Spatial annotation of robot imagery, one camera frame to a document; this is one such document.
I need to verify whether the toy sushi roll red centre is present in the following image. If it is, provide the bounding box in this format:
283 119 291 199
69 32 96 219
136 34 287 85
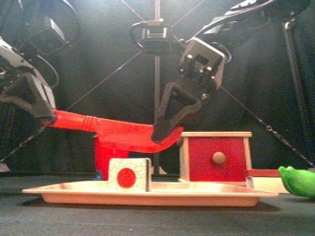
105 157 152 193

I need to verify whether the red wooden box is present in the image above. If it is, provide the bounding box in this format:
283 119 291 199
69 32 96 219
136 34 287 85
178 131 253 186

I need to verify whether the red plastic block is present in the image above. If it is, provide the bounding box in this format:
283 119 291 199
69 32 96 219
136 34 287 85
93 134 130 182

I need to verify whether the pink plastic tray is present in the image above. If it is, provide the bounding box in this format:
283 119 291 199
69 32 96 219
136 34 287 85
21 180 279 207

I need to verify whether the green plastic toy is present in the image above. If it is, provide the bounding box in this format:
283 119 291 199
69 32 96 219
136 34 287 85
276 165 315 198

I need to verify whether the vertical metal frame pole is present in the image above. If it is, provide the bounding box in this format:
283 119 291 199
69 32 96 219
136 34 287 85
149 0 166 176

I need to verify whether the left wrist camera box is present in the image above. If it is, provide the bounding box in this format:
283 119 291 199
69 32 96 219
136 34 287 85
24 16 70 55

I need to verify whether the diagonal bracing wire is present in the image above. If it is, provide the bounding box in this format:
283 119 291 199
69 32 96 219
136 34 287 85
220 87 315 169
64 50 145 112

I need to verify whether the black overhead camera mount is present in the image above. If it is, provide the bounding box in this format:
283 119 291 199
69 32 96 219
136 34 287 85
129 18 181 57

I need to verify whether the black slanted frame pole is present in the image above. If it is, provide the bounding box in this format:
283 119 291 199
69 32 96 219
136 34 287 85
281 20 313 160

